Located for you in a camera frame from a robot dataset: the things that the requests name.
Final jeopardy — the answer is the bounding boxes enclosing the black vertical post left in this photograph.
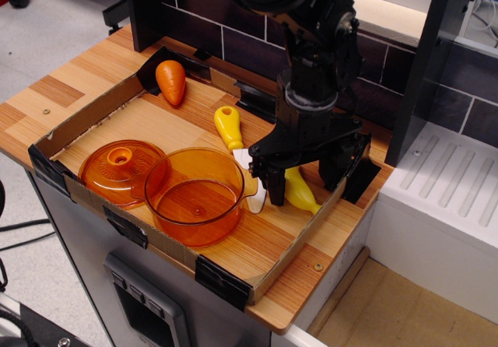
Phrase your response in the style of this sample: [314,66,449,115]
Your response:
[128,0,168,52]

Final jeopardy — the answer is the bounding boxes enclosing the orange toy carrot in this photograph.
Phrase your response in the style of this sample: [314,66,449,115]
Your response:
[155,60,186,106]

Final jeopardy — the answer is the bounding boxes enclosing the black vertical post right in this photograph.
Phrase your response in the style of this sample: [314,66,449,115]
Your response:
[385,0,471,166]

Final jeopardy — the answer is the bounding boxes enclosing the yellow toy banana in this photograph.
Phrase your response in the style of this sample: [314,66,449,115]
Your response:
[285,166,321,215]

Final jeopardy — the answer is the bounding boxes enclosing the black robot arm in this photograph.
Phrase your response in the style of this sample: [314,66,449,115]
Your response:
[234,0,366,205]

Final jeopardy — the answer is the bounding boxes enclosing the black floor cable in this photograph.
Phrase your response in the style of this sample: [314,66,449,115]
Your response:
[0,218,58,251]

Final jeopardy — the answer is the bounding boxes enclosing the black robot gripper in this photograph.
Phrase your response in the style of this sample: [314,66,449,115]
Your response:
[249,72,363,206]

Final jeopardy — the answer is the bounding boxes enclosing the grey toy oven front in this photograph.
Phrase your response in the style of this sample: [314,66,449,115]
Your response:
[103,251,191,347]

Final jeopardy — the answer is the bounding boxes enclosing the toy knife yellow handle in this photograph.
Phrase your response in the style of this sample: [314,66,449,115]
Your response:
[214,106,266,214]

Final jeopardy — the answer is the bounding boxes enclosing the orange transparent toy pot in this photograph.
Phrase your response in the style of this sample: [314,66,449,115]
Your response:
[131,147,258,247]

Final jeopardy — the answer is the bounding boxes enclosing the black vertical post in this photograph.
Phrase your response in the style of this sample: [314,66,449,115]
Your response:
[385,0,471,166]
[128,0,168,52]

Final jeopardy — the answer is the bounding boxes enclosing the white toy sink drainboard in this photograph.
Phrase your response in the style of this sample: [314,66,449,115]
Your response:
[366,123,497,322]

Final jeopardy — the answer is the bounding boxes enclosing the orange transparent pot lid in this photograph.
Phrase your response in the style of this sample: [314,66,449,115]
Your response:
[79,139,166,209]

